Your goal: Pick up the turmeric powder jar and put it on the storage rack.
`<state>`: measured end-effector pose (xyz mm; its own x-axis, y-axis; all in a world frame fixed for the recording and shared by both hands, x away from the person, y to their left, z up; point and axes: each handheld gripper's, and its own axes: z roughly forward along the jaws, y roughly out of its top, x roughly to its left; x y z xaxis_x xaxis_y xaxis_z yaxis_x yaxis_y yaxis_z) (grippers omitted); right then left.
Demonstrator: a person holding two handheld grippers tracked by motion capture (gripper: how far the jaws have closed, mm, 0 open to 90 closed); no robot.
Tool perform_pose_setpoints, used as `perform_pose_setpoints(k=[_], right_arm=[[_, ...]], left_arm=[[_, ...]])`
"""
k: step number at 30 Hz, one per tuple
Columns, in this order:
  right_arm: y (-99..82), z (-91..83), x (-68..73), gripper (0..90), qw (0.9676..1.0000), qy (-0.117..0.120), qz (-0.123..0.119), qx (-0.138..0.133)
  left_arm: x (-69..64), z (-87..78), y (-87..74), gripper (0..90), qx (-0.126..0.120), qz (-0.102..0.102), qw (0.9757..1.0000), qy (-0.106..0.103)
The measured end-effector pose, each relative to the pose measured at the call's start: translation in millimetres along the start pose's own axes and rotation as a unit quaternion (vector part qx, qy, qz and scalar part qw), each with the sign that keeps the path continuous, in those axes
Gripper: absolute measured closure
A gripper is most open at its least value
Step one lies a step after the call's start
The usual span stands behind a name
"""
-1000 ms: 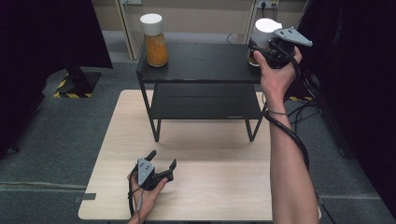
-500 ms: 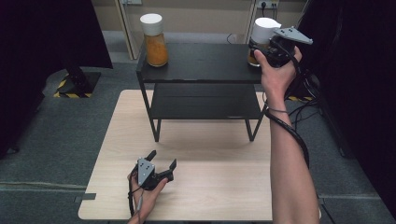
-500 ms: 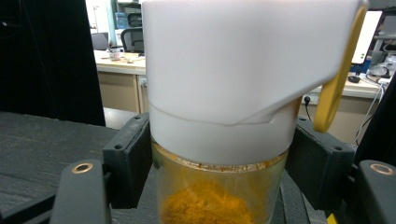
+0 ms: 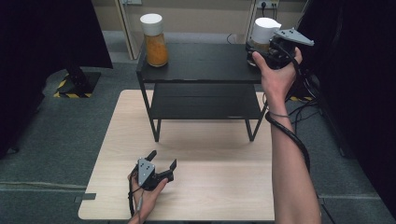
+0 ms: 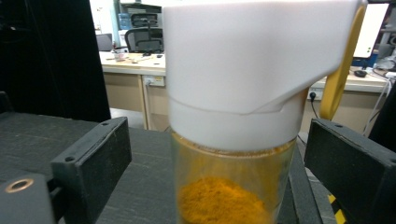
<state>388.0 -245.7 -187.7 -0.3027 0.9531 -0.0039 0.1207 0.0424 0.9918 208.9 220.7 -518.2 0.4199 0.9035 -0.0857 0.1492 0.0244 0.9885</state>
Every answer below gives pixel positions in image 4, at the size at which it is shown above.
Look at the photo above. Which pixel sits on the white wall power outlet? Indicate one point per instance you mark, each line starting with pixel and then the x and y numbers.
pixel 267 3

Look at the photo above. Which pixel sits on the person's left hand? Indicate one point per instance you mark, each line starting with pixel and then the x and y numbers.
pixel 148 200

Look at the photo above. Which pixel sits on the seasoning jar with spouted white lid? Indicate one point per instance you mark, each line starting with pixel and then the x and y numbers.
pixel 262 32

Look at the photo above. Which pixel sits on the person's right hand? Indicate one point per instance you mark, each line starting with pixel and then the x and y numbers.
pixel 277 79

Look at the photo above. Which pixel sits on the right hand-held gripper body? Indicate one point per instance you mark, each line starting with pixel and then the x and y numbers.
pixel 286 46

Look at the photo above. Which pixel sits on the black two-tier metal shelf rack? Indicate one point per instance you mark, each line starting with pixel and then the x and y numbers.
pixel 202 62

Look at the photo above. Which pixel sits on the grey tape strip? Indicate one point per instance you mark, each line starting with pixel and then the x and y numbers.
pixel 84 197

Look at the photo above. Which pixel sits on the white frame post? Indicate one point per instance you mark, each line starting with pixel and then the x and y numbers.
pixel 250 18
pixel 127 31

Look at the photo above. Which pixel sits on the seasoning jar with round white lid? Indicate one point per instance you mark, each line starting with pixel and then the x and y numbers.
pixel 154 42

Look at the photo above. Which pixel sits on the black stand base with striped tape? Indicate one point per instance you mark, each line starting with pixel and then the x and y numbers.
pixel 79 82

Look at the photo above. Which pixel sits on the yellow-black striped floor tape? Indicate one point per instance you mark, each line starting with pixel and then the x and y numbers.
pixel 300 98

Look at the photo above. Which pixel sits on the black curtain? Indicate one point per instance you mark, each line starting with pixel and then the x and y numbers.
pixel 40 46
pixel 358 93

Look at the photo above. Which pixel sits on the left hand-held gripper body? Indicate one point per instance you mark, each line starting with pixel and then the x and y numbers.
pixel 146 172

